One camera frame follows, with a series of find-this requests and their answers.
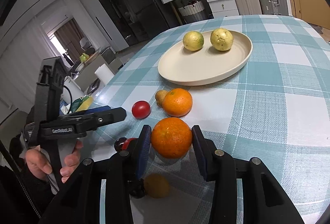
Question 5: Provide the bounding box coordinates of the dark plum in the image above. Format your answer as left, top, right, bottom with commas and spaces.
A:
114, 137, 127, 152

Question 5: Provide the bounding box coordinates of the red tomato small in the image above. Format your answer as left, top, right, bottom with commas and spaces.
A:
131, 100, 151, 120

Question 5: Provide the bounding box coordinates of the orange tangerine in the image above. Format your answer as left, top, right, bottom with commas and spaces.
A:
151, 117, 192, 159
163, 88, 193, 117

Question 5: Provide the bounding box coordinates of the brown longan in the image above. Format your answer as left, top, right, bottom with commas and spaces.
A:
144, 173, 170, 198
155, 89, 168, 108

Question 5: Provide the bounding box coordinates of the green-yellow guava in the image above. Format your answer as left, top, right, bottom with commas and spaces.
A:
182, 31, 204, 51

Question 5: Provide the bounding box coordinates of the yellow guava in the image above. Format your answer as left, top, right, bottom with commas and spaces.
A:
210, 28, 233, 51

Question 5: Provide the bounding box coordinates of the person's left hand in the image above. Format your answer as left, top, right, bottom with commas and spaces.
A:
25, 140, 85, 184

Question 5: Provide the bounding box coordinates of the white paper towel roll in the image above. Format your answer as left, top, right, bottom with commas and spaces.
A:
94, 64, 115, 85

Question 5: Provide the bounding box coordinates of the teal checked tablecloth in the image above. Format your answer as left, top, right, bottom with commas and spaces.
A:
82, 15, 329, 223

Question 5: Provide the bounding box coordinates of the cream round plate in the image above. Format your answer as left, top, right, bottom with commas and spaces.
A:
158, 30, 253, 86

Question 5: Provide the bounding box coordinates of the black refrigerator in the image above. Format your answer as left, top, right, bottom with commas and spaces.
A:
114, 0, 181, 41

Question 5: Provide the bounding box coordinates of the woven laundry basket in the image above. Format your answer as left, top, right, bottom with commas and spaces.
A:
178, 1, 208, 24

